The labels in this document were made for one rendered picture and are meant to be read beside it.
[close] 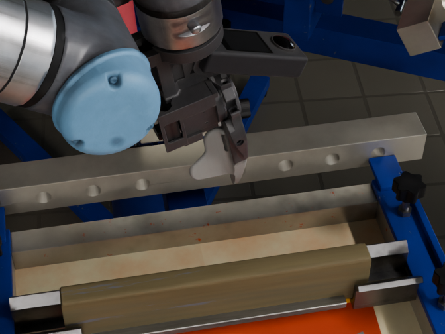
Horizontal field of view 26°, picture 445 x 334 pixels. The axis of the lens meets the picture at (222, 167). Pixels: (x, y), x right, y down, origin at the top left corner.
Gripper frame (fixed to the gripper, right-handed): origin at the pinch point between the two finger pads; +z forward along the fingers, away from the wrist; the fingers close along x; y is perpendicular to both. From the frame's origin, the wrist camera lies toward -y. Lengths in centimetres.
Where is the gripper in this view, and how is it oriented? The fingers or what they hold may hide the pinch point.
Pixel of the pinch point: (230, 155)
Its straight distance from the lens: 102.6
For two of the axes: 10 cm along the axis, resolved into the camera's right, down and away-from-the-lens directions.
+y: -9.0, 3.9, -1.7
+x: 4.1, 6.8, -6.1
